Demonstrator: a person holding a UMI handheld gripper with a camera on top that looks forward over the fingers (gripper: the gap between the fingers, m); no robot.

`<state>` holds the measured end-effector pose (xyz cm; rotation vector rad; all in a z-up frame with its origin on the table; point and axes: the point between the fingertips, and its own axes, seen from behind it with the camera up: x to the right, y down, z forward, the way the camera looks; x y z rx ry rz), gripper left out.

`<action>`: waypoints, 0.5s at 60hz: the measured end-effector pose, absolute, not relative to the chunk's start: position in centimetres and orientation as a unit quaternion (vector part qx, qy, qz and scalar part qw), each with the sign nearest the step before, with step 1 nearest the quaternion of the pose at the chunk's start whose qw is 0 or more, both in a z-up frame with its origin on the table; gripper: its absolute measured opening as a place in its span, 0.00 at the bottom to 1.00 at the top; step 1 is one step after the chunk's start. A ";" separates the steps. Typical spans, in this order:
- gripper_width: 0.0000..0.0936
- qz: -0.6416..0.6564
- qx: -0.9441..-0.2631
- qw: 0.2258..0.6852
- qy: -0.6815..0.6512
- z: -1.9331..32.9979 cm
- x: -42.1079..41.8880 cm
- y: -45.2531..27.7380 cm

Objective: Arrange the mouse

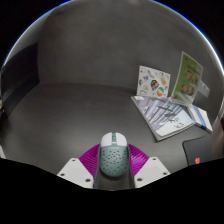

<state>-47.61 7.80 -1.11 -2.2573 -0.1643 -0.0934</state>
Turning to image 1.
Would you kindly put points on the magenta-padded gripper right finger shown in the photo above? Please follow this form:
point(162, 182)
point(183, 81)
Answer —
point(151, 170)

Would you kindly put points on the white and teal computer mouse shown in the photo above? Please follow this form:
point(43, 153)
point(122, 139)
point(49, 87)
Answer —
point(114, 156)

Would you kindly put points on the black mouse pad red heart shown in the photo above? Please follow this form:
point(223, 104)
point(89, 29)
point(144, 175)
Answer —
point(200, 150)

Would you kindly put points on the green menu acrylic stand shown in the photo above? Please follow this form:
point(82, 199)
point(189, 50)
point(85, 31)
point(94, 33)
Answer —
point(188, 78)

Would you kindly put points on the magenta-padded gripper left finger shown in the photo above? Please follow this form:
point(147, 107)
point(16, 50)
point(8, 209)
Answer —
point(75, 171)

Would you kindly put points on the grey striped book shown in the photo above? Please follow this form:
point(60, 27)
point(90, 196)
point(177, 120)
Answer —
point(163, 116)

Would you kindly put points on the white book blue stripe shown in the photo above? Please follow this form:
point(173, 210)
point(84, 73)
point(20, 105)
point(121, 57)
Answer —
point(201, 118)

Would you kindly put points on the white sticker sheet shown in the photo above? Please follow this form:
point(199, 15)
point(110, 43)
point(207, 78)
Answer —
point(153, 81)

